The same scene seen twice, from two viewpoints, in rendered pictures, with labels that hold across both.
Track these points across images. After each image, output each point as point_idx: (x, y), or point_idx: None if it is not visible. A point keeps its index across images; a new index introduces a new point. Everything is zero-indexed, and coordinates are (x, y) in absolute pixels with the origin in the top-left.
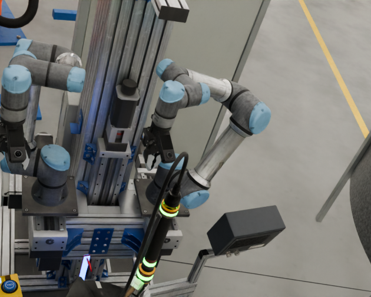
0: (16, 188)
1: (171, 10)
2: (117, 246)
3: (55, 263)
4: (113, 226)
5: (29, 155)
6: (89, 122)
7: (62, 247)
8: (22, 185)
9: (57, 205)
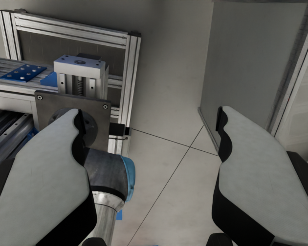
0: (114, 143)
1: None
2: (8, 66)
3: (82, 56)
4: None
5: None
6: None
7: (66, 55)
8: (107, 142)
9: (64, 108)
